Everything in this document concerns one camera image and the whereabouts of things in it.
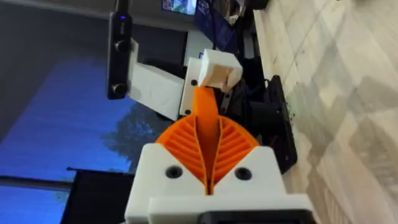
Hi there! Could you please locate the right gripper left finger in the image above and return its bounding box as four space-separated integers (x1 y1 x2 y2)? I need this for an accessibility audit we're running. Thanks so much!
124 114 208 224

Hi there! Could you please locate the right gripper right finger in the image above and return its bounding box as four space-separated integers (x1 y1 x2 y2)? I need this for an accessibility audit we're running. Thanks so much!
212 114 288 196

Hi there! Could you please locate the orange ribbed wedge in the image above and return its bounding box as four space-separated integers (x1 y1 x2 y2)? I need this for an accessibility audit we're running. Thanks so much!
192 86 222 195

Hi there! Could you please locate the dark blue bag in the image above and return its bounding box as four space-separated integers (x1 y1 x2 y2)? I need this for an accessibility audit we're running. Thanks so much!
195 0 245 55

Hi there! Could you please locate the black box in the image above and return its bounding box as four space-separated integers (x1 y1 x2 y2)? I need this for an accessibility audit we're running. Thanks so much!
60 167 136 224

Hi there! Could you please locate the computer monitor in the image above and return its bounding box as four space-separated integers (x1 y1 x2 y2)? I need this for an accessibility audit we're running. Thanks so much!
160 0 199 16

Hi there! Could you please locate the blue window pane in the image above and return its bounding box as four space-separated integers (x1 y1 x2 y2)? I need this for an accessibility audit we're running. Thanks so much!
0 55 170 224

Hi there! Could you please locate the black rail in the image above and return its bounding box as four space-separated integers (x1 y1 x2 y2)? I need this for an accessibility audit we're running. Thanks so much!
239 0 265 78

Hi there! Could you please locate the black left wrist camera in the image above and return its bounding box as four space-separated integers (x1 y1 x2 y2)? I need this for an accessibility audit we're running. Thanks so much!
106 11 134 101

